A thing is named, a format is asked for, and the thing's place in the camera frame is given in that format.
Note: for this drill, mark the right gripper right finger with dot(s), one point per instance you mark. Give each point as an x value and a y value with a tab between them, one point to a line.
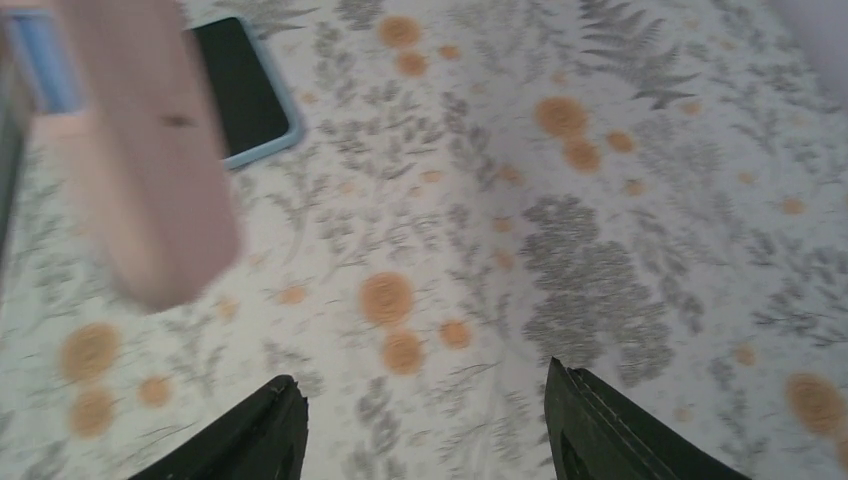
597	433

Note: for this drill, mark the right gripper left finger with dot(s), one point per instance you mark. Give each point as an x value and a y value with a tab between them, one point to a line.
263	437

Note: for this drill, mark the pink phone case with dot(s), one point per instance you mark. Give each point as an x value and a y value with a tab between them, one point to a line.
144	153

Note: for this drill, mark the floral patterned table mat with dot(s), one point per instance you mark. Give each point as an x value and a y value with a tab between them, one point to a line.
655	191

